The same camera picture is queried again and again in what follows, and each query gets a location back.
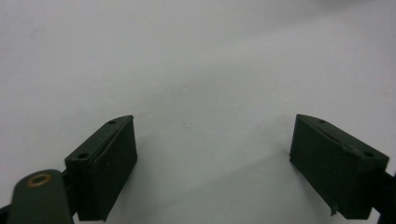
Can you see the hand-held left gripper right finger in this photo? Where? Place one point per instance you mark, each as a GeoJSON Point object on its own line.
{"type": "Point", "coordinates": [333, 168]}

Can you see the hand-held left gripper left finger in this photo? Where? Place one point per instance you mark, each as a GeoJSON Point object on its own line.
{"type": "Point", "coordinates": [102, 168]}

